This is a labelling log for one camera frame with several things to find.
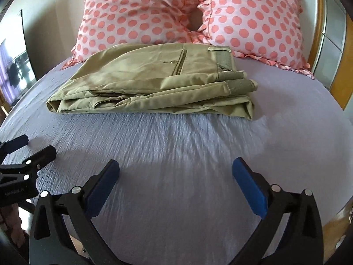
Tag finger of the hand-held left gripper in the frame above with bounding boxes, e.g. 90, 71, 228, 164
0, 145, 57, 175
0, 135, 30, 155

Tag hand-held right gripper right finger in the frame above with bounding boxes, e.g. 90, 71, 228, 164
232, 157, 325, 257

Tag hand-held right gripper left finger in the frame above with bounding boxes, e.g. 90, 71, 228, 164
29, 159, 121, 257

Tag khaki pants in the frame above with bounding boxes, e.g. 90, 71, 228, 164
46, 43, 260, 121

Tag dark flat screen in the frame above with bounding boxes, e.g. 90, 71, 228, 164
0, 9, 38, 108

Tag lilac bed sheet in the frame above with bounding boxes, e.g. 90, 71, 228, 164
0, 50, 353, 265

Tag wooden headboard with grey panels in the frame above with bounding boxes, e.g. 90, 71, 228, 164
292, 0, 353, 111

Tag pink polka dot pillow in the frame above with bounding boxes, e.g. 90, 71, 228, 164
61, 0, 206, 70
190, 0, 315, 80

